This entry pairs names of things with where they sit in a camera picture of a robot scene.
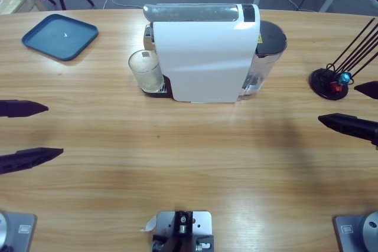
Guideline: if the white coffee machine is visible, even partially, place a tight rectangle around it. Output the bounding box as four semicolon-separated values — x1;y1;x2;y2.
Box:
143;3;262;104

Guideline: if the wooden crate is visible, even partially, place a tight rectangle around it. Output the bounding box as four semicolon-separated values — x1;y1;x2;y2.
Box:
0;0;48;15

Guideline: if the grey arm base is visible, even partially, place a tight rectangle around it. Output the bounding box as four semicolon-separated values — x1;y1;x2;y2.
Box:
0;211;38;252
333;211;378;252

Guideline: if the clear glass cup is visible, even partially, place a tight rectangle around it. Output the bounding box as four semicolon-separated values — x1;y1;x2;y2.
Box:
128;50;165;93

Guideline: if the blue square tray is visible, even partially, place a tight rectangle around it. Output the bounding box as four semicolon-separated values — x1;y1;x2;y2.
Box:
21;13;99;62

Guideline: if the black capsule holder with rods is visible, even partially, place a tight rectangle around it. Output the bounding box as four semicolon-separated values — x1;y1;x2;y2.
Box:
309;18;378;101

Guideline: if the white paper tag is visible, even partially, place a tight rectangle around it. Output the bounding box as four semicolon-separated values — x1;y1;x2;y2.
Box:
139;215;159;233

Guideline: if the grey camera mount plate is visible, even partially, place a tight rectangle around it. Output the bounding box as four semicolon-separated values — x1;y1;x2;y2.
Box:
152;210;215;252

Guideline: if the blue coffee capsule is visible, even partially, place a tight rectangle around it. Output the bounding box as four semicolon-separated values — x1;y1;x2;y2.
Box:
338;71;352;85

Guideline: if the silver coffee machine lever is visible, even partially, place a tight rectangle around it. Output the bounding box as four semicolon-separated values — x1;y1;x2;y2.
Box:
142;3;240;23

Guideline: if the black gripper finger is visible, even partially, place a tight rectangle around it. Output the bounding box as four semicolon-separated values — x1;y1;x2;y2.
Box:
0;100;50;119
353;80;378;100
318;112;378;147
0;147;64;175

